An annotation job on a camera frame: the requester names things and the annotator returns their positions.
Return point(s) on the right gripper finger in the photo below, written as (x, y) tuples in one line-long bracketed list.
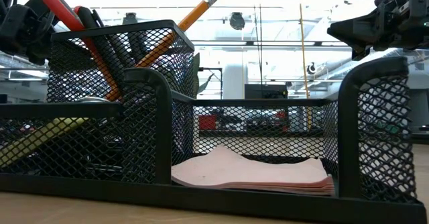
[(360, 53), (358, 29)]

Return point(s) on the black pen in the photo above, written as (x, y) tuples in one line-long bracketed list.
[(110, 49), (134, 39)]

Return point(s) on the black mesh desk organizer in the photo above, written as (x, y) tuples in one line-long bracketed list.
[(164, 133)]

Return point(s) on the green background box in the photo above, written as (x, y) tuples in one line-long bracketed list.
[(390, 128)]

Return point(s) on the distant black box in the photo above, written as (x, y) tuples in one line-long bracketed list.
[(264, 92)]

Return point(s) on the round dark ceiling fixture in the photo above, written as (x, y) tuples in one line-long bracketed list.
[(237, 20)]

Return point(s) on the pink sticky note pad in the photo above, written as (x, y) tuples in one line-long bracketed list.
[(251, 172)]

